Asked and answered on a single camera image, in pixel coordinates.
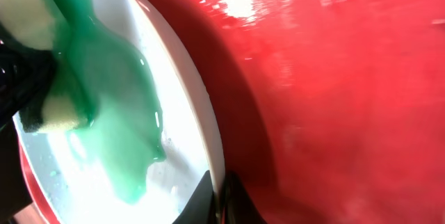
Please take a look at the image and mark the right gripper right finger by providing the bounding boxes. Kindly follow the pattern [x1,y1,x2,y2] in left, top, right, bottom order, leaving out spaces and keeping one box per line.
[222,171,266,224]

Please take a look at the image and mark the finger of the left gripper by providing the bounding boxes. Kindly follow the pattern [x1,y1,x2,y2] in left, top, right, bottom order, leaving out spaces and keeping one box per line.
[1,26,56,217]

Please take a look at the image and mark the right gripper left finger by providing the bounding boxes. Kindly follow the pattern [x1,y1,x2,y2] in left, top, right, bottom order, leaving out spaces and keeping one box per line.
[172,171,217,224]

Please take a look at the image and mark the green yellow sponge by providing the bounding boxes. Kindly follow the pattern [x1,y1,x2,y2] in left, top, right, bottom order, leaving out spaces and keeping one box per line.
[1,0,93,133]

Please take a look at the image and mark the white plate front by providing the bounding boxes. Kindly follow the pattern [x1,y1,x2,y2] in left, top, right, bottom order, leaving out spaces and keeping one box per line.
[14,0,225,223]

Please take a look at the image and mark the red plastic tray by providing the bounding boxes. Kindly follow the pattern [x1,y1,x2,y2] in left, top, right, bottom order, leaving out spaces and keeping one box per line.
[0,0,445,224]

